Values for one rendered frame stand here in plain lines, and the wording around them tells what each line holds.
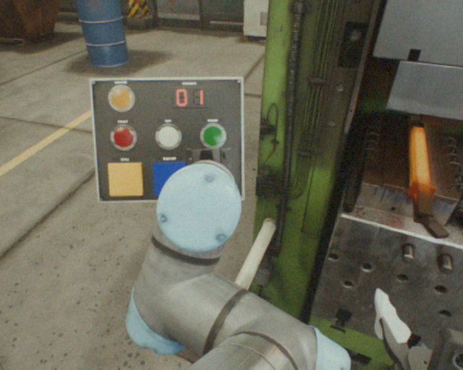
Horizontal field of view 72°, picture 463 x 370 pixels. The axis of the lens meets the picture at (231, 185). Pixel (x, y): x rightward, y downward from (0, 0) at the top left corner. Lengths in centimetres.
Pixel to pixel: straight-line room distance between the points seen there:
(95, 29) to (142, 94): 433
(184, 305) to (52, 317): 157
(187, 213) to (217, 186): 3
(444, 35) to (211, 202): 54
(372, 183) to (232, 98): 39
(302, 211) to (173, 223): 85
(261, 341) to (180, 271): 10
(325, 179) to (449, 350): 65
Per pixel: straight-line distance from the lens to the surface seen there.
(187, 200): 27
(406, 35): 69
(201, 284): 31
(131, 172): 75
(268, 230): 112
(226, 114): 73
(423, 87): 72
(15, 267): 218
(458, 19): 70
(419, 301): 100
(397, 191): 83
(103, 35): 506
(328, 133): 93
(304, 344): 29
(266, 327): 28
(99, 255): 202
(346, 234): 85
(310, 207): 108
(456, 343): 45
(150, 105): 75
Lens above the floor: 144
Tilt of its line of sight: 38 degrees down
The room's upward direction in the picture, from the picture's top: straight up
